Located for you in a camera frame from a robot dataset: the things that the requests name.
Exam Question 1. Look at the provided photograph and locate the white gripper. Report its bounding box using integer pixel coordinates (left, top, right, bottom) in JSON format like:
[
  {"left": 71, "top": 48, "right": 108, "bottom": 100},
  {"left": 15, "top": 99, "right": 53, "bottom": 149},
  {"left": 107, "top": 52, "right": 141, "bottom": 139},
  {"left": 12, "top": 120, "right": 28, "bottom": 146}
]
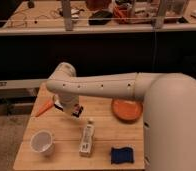
[{"left": 56, "top": 96, "right": 80, "bottom": 116}]

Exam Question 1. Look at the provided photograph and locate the black and white eraser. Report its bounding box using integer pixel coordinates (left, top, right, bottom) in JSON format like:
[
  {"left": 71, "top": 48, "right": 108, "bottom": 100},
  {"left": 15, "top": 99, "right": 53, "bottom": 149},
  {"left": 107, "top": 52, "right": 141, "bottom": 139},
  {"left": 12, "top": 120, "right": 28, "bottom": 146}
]
[{"left": 54, "top": 101, "right": 83, "bottom": 117}]

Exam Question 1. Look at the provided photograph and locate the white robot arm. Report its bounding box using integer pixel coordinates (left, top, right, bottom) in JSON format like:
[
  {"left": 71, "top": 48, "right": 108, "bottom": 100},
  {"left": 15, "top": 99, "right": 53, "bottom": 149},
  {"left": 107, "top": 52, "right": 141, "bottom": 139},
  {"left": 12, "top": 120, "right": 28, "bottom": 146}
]
[{"left": 46, "top": 62, "right": 196, "bottom": 171}]

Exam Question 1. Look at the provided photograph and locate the orange toy carrot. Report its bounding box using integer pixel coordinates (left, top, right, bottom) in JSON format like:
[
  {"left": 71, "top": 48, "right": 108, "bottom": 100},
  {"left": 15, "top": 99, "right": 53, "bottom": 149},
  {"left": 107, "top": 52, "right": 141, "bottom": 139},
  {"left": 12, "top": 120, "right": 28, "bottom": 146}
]
[{"left": 35, "top": 98, "right": 54, "bottom": 117}]

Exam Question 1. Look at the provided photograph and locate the white glue bottle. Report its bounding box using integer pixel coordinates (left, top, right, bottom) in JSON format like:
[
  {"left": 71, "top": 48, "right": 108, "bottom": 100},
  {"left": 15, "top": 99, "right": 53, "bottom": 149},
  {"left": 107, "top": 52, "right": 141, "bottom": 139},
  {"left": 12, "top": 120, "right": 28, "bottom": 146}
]
[{"left": 79, "top": 119, "right": 95, "bottom": 157}]

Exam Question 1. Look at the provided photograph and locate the orange plate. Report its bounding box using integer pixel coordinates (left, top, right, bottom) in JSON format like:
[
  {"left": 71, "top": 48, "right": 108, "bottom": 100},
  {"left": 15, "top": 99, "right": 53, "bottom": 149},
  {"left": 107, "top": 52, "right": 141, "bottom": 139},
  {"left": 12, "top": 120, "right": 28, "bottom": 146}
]
[{"left": 111, "top": 99, "right": 143, "bottom": 122}]

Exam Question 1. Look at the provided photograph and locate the blue sponge cloth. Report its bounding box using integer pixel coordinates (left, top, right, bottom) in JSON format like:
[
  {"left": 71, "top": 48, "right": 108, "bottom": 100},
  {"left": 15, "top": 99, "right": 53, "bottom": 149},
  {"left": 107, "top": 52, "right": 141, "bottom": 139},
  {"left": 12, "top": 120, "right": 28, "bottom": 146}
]
[{"left": 110, "top": 147, "right": 134, "bottom": 164}]

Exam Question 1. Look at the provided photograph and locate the black bag on bench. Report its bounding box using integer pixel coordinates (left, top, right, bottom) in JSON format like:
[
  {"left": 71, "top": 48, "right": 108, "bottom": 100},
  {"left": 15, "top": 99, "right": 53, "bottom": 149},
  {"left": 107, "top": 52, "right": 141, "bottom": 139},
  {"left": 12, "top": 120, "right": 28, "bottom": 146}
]
[{"left": 88, "top": 10, "right": 113, "bottom": 25}]

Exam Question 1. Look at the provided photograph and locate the long wooden workbench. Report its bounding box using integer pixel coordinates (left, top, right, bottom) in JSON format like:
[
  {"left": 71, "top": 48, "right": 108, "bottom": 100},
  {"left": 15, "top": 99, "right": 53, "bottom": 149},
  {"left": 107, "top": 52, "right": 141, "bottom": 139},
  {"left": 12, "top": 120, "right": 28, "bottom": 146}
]
[{"left": 0, "top": 0, "right": 196, "bottom": 35}]

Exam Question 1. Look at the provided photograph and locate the red box on bench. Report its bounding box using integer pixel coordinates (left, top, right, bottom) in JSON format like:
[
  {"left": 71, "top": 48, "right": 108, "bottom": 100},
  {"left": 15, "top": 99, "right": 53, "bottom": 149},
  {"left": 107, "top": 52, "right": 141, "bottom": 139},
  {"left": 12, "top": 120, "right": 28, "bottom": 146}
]
[{"left": 113, "top": 5, "right": 135, "bottom": 24}]

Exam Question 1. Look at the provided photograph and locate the metal frame post left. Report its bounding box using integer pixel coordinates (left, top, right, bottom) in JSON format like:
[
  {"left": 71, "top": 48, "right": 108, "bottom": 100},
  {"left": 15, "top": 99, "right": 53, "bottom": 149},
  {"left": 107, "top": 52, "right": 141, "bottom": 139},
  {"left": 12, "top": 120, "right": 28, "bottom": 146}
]
[{"left": 61, "top": 0, "right": 73, "bottom": 31}]

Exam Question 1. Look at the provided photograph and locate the metal frame post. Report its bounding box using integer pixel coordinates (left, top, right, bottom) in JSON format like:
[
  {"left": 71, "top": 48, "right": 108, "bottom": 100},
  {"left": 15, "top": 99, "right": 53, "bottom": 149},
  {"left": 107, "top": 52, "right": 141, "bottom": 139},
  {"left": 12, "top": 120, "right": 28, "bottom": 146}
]
[
  {"left": 61, "top": 0, "right": 73, "bottom": 31},
  {"left": 154, "top": 0, "right": 167, "bottom": 29}
]

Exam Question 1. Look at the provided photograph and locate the metal frame post right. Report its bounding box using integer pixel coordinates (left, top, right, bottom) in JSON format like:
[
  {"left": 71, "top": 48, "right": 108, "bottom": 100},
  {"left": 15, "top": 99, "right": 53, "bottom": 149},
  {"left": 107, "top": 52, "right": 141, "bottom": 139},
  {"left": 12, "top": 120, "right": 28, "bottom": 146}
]
[{"left": 154, "top": 0, "right": 167, "bottom": 29}]

